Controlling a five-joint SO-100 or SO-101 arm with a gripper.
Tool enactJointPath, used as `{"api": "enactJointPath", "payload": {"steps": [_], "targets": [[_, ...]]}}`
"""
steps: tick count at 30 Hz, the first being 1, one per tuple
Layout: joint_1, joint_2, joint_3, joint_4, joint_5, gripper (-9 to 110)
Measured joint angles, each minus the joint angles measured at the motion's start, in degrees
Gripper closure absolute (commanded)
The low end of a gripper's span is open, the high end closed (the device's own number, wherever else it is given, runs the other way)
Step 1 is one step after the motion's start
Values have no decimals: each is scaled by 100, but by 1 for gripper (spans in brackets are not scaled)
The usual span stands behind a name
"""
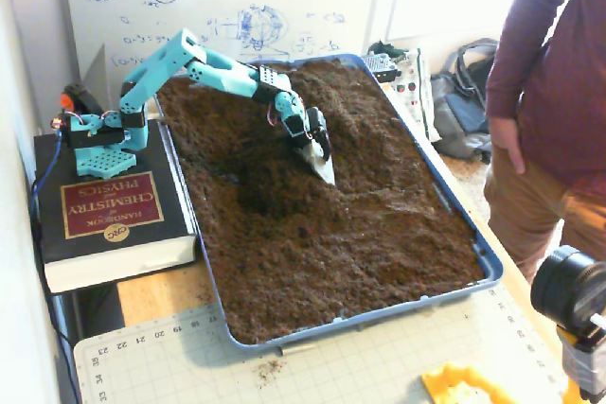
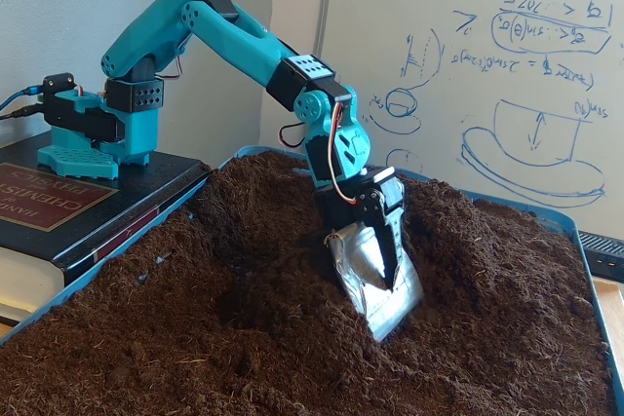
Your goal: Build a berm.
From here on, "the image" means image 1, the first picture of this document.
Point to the small wooden stick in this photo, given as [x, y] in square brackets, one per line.
[298, 349]

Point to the teal robot arm with base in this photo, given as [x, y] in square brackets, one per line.
[156, 68]

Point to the grey backpack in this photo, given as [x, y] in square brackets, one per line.
[459, 115]

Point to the perforated black electronics box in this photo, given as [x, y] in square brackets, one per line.
[381, 65]

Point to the spilled soil crumbs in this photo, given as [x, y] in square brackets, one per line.
[272, 368]

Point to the black chemistry physics handbook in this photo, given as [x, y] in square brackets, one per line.
[109, 243]

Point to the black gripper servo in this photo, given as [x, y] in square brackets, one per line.
[316, 156]

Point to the blue plastic tray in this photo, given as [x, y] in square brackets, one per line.
[492, 276]

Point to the black camera lens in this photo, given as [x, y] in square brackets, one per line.
[563, 286]

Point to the brown soil heap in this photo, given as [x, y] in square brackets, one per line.
[331, 243]

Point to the yellow grey camera stand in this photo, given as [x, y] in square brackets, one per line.
[582, 366]

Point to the pale green cutting mat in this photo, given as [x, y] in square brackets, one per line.
[331, 366]

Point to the white electronics board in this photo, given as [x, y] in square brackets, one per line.
[416, 92]

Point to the yellow plastic part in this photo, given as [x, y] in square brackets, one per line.
[454, 385]

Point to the maroon shirt torso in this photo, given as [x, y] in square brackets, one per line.
[568, 115]

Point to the person right hand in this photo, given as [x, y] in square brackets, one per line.
[504, 139]

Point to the orange black round object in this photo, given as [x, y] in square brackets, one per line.
[83, 96]

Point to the tan trousers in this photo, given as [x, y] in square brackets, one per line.
[530, 215]

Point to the maroon sleeved person forearm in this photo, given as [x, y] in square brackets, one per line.
[516, 54]

